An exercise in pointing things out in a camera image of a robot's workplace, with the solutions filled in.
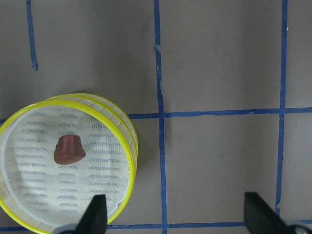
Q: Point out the white steamer cloth liner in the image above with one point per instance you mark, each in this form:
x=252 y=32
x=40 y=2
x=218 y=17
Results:
x=59 y=194

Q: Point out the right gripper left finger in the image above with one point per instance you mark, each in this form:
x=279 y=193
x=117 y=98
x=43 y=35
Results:
x=94 y=220

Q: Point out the brown bun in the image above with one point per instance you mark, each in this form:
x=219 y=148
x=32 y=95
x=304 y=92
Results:
x=68 y=150

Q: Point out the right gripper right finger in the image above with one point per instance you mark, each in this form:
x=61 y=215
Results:
x=259 y=218

